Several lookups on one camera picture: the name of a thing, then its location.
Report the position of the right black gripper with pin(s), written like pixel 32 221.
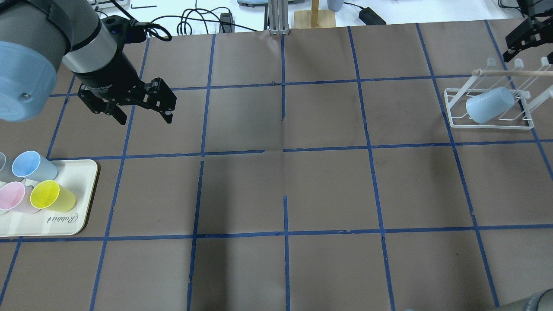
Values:
pixel 528 31

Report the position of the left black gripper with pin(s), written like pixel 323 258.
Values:
pixel 113 79

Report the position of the light blue ikea cup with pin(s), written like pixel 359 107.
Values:
pixel 489 105

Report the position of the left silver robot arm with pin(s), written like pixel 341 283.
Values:
pixel 38 36

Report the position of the yellow plastic cup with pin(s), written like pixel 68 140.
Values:
pixel 50 195

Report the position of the grey plastic cup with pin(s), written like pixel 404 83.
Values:
pixel 6 173

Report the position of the pink plastic cup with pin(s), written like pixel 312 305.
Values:
pixel 15 197

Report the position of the blue cup on desk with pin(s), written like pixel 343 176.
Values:
pixel 335 5

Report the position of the cream plastic tray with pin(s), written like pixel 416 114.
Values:
pixel 79 177

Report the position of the black power adapter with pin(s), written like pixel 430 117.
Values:
pixel 370 17

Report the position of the wooden mug tree stand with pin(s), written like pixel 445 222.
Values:
pixel 315 18

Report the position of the white wire cup rack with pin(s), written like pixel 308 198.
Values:
pixel 517 80

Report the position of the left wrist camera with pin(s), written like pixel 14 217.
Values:
pixel 124 31

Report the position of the aluminium frame post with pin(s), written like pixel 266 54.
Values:
pixel 278 17

